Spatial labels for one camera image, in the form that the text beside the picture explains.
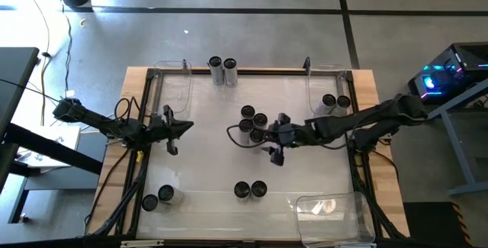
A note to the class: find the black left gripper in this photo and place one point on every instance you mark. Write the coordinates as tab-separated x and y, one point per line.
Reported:
160	129

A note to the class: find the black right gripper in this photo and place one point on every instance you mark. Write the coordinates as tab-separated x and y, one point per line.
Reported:
287	136

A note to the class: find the white arctic vibe Celsius can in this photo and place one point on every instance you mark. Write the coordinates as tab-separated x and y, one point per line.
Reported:
260	119
256	135
259	189

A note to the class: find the white tropical vibe Celsius can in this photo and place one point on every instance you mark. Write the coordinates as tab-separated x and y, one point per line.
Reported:
328	100
343	101
248	111

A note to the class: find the white peach vibe Celsius can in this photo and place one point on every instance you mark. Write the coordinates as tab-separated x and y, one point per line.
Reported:
166	193
242	189

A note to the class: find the silver can green label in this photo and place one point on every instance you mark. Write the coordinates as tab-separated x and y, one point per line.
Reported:
149	202

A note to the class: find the large clear plastic bin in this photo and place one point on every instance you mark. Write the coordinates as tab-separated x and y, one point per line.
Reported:
343	221

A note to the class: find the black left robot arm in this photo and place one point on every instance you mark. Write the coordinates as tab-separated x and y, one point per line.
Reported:
95	120

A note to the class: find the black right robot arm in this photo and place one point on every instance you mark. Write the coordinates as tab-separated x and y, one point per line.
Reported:
362	120

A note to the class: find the yellow tag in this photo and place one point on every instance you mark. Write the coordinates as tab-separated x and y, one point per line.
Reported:
140	156

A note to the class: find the small black clamp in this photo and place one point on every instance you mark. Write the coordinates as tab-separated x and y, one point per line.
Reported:
307	63
184	64

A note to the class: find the white paper box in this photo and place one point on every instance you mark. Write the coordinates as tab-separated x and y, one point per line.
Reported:
57	141

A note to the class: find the black desk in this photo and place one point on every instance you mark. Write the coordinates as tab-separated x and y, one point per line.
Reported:
15	80

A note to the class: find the black yellow striped box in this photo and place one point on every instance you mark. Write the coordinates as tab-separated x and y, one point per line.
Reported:
431	225

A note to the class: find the grey metal stand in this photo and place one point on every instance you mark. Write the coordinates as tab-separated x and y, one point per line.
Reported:
455	145

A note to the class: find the computer tower with lights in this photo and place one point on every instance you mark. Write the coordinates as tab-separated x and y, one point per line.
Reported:
469	55

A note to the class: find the black table frame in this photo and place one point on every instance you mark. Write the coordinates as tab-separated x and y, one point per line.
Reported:
267	71

